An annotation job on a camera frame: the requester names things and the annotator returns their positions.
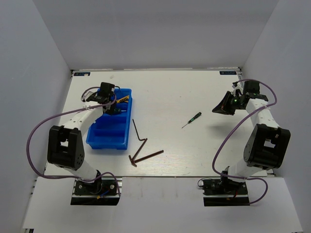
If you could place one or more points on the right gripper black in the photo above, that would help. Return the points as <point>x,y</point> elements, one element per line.
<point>219,109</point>

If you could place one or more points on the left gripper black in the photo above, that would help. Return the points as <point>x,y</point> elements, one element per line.
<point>110,111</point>

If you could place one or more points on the green stubby flathead screwdriver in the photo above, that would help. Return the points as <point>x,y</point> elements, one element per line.
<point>119,111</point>

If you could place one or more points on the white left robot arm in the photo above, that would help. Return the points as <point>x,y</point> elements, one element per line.
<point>65,144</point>

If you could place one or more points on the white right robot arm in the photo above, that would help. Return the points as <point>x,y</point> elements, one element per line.
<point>268,142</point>

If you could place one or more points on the slim black-green precision screwdriver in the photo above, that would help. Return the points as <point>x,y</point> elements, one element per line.
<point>193,119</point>

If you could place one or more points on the blue compartment bin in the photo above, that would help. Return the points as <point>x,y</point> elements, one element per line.
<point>112,132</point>

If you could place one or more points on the black table label left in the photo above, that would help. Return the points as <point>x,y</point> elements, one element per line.
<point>81,74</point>

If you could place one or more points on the black table label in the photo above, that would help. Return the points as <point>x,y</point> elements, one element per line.
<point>81,74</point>
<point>227,72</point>

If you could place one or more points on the black table label right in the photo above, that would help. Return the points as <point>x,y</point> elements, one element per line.
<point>227,72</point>

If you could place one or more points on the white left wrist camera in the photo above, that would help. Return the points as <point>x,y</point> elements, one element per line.
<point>86,95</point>

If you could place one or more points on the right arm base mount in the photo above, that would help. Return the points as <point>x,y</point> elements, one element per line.
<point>223,192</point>

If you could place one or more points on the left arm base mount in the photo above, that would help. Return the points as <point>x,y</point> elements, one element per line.
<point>105,194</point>

